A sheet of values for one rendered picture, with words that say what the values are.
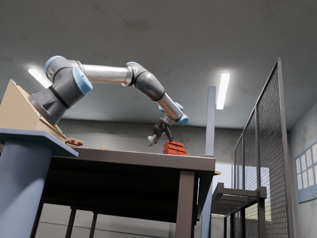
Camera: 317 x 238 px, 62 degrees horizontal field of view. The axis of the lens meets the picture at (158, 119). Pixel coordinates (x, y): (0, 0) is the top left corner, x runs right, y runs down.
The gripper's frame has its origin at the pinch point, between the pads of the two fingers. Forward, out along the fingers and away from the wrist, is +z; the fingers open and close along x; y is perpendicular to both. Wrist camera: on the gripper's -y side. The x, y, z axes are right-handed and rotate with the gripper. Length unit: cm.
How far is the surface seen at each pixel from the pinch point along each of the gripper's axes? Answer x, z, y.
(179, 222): 81, -8, -38
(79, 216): -342, 347, 83
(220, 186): -39, 2, -60
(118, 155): 74, -10, -1
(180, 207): 79, -12, -35
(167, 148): -26.2, 1.9, -7.3
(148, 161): 74, -17, -13
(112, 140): -428, 192, 148
